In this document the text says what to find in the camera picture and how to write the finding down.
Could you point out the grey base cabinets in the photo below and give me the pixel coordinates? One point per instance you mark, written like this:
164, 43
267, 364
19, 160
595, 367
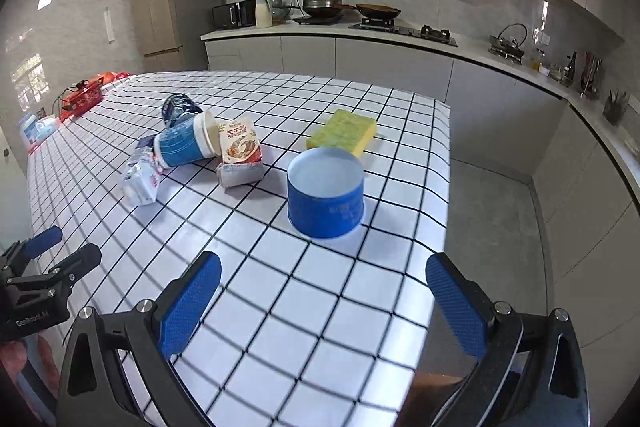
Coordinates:
390, 62

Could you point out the red bag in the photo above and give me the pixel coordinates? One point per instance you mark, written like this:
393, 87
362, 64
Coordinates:
112, 78

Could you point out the metal kettle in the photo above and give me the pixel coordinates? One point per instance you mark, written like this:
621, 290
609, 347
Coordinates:
507, 47

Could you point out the black gas stove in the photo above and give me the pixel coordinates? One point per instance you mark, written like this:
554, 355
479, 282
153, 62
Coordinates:
400, 29

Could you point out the grey ceramic jar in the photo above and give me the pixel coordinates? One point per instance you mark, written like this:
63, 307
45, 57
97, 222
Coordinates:
278, 7

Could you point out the tissue pack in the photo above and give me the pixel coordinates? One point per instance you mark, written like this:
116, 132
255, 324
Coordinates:
40, 129

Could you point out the blue paper cup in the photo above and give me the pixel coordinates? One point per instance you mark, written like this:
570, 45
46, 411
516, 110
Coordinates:
182, 144

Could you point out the black pot with lid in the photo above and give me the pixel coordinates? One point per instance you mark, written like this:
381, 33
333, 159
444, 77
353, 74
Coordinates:
322, 4

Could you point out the person's left hand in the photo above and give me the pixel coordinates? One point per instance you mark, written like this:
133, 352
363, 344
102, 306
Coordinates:
30, 372

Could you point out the black wok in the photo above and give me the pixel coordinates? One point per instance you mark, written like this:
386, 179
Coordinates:
380, 11

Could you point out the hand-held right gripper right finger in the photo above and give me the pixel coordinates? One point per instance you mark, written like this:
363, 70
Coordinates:
457, 307

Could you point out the dark utensil holder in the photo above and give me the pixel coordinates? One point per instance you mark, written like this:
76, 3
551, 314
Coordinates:
615, 109

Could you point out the small oil bottle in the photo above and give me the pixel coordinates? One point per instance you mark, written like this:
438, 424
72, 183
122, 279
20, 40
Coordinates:
537, 61

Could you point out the small milk carton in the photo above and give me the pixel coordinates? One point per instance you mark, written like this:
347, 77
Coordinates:
240, 147

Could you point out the white tiled kitchen island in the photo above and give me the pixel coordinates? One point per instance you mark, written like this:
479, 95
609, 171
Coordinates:
250, 307

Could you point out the white jug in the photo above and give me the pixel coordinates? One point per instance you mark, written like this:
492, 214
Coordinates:
263, 14

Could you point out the dark glass bottle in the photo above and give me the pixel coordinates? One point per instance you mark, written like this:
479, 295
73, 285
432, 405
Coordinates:
571, 69

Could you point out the white wall paper sheet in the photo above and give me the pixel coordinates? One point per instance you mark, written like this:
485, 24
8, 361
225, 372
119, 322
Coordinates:
109, 24

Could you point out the blue round tub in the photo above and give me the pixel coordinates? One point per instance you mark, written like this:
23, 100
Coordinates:
325, 212

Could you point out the crushed blue drink can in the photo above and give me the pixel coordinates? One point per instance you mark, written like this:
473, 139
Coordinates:
177, 107

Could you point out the beige refrigerator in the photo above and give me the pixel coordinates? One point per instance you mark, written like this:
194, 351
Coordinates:
165, 7

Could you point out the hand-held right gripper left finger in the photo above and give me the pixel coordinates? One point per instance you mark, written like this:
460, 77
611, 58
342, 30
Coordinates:
192, 302

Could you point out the yellow sponge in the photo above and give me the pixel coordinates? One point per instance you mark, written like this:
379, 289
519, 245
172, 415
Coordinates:
345, 129

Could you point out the red basket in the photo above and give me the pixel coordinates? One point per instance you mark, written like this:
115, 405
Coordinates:
82, 97

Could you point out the knife rack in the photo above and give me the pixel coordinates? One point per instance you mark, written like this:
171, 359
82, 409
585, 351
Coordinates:
590, 74

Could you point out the white wall switch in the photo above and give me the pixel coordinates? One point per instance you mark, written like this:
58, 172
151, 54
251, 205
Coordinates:
541, 37

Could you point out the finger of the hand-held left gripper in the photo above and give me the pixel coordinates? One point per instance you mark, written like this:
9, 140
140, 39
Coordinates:
77, 259
42, 241

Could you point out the black microwave oven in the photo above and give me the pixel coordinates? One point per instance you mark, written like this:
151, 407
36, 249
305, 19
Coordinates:
232, 14

